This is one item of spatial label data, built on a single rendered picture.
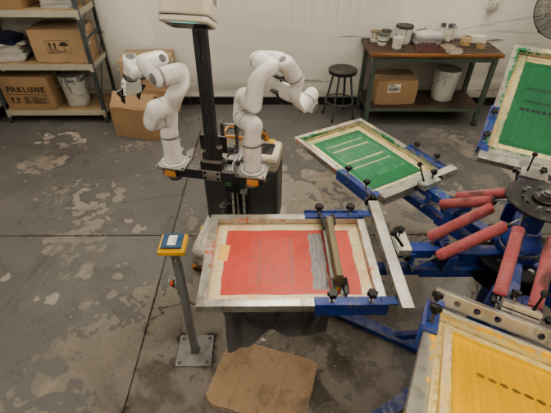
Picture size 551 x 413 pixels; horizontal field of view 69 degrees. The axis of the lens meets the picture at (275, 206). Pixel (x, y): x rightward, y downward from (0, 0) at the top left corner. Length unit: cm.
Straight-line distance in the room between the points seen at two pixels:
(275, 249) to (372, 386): 114
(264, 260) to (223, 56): 386
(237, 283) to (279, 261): 23
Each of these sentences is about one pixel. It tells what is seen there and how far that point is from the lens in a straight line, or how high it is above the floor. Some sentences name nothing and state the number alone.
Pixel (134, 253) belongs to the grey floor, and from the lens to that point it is 344.
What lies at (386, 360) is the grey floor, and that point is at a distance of 279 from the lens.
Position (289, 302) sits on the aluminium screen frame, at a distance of 169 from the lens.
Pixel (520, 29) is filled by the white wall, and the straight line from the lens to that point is 611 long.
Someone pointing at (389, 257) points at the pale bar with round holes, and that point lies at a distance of 186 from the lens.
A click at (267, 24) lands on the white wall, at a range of 527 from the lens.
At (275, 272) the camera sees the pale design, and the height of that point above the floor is 96.
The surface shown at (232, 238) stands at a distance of 201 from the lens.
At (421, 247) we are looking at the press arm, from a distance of 196.
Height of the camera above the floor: 233
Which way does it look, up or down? 39 degrees down
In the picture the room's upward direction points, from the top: 1 degrees clockwise
